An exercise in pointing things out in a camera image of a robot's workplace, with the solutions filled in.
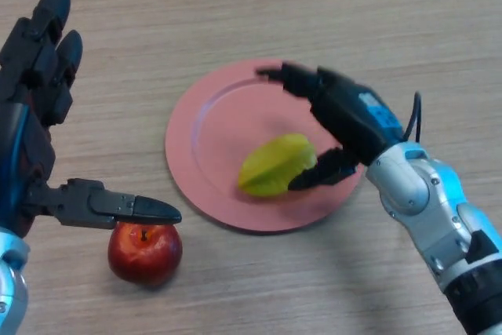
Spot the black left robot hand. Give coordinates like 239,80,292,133
0,0,184,239

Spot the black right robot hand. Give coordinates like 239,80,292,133
255,62,405,191

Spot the yellow starfruit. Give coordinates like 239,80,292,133
237,133,318,198

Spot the pink round plate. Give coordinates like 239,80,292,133
164,58,364,234

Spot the red apple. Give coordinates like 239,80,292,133
107,221,184,287

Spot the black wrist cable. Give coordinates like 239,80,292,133
402,91,424,144

